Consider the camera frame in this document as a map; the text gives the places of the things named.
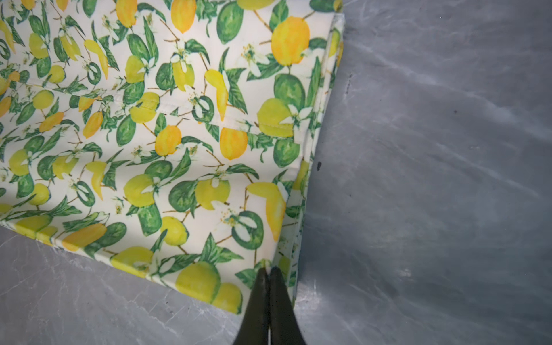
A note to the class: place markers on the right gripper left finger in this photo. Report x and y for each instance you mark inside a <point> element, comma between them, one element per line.
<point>254,328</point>

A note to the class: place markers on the lemon print skirt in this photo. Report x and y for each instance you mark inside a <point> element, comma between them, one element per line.
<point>172,140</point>

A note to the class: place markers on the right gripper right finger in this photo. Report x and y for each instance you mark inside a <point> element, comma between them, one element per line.
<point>284,329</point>

